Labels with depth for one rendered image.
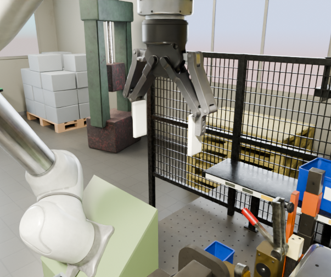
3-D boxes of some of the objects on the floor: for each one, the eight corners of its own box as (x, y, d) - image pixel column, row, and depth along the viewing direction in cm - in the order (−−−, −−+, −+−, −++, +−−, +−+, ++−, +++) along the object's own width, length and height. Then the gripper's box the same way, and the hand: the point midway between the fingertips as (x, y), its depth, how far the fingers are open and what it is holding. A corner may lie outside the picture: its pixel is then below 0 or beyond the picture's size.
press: (150, 142, 481) (147, -52, 393) (105, 157, 424) (90, -66, 336) (123, 132, 526) (115, -43, 439) (79, 145, 469) (60, -54, 382)
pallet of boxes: (101, 122, 585) (96, 54, 543) (58, 133, 525) (49, 56, 483) (68, 111, 669) (61, 51, 627) (27, 118, 609) (17, 53, 567)
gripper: (99, 20, 54) (107, 134, 61) (217, 14, 38) (209, 170, 45) (132, 20, 60) (135, 126, 67) (247, 16, 43) (235, 156, 51)
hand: (165, 138), depth 56 cm, fingers open, 13 cm apart
